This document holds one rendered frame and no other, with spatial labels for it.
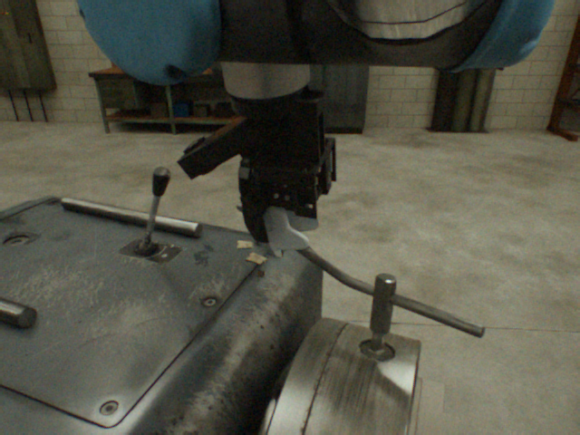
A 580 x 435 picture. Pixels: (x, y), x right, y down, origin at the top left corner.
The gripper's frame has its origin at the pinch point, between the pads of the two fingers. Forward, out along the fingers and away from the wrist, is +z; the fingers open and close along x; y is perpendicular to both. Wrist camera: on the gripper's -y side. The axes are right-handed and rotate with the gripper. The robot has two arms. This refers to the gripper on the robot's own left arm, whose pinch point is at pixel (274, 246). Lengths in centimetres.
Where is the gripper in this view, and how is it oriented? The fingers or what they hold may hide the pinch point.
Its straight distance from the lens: 50.4
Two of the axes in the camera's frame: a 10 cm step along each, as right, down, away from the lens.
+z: 0.9, 7.7, 6.4
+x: 3.5, -6.2, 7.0
